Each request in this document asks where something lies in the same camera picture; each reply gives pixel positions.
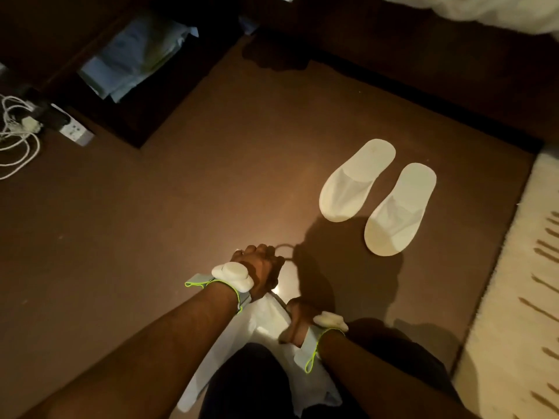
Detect person's dark trousers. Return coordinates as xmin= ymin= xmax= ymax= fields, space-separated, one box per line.
xmin=199 ymin=318 xmax=464 ymax=419

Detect person's left hand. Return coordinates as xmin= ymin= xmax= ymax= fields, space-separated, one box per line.
xmin=229 ymin=244 xmax=286 ymax=301

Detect white right wrist tracker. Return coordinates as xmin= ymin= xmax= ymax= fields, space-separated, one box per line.
xmin=293 ymin=311 xmax=350 ymax=375

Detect dark bed base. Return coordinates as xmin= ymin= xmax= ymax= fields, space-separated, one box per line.
xmin=245 ymin=0 xmax=559 ymax=144

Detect folded light blue cloth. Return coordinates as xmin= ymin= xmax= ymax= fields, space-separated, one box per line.
xmin=78 ymin=13 xmax=200 ymax=103

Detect person's left forearm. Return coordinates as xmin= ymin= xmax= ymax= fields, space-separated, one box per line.
xmin=17 ymin=281 xmax=239 ymax=419

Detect person's right hand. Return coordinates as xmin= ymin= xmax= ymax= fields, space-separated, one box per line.
xmin=279 ymin=297 xmax=325 ymax=348

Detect white left wrist tracker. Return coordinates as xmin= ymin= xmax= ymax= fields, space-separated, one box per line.
xmin=184 ymin=262 xmax=256 ymax=315

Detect dark wooden shelf unit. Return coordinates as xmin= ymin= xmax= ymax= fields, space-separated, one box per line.
xmin=0 ymin=0 xmax=245 ymax=150

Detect white power strip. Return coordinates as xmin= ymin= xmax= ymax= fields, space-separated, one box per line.
xmin=49 ymin=103 xmax=95 ymax=147

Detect white wrist tracker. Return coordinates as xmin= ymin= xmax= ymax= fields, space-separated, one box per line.
xmin=293 ymin=311 xmax=350 ymax=375
xmin=184 ymin=262 xmax=256 ymax=315

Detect white bed linen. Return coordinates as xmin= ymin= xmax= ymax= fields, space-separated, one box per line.
xmin=278 ymin=0 xmax=559 ymax=36

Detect white charging cables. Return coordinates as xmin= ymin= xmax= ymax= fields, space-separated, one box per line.
xmin=0 ymin=94 xmax=43 ymax=181

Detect white slipper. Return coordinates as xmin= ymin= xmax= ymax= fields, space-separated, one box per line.
xmin=364 ymin=162 xmax=437 ymax=257
xmin=319 ymin=139 xmax=397 ymax=224

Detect white patterned rug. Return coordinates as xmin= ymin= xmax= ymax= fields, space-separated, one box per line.
xmin=452 ymin=146 xmax=559 ymax=419

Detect person's right forearm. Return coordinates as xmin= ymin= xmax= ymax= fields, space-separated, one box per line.
xmin=315 ymin=330 xmax=481 ymax=419

